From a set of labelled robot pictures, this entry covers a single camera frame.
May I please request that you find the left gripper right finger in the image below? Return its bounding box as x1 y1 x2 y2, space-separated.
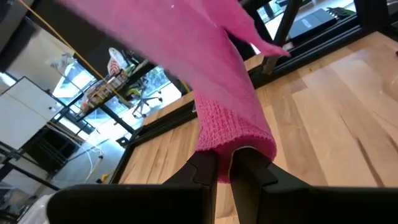
229 148 398 224

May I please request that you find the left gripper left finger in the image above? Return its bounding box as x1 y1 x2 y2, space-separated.
46 151 218 224

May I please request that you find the pink elastic bandage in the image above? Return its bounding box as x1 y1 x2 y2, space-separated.
58 0 292 184

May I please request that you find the black office chair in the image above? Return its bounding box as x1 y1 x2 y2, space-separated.
129 77 164 119

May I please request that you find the cluttered storage shelf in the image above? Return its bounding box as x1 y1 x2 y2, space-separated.
79 70 133 114

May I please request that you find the red white target disc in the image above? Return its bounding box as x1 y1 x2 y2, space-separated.
106 47 129 77

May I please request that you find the black shelf unit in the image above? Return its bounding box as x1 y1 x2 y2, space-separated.
21 126 80 175

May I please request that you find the white cabinet panel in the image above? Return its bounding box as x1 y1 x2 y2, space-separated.
0 76 65 151

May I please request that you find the black aluminium table frame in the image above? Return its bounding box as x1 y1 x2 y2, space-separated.
108 0 398 185

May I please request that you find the black Netgear network switch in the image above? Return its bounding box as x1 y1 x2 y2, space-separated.
287 7 338 40

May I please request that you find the yellow hanging cable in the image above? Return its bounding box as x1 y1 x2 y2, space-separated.
17 0 133 106

